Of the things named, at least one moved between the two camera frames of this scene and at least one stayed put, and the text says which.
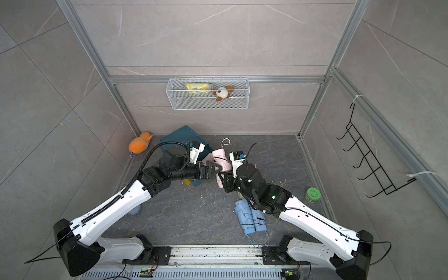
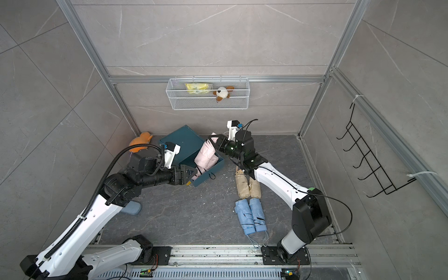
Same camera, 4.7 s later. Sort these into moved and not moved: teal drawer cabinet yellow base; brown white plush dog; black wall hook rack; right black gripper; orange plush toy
Moved: right black gripper
Not moved: orange plush toy; black wall hook rack; brown white plush dog; teal drawer cabinet yellow base
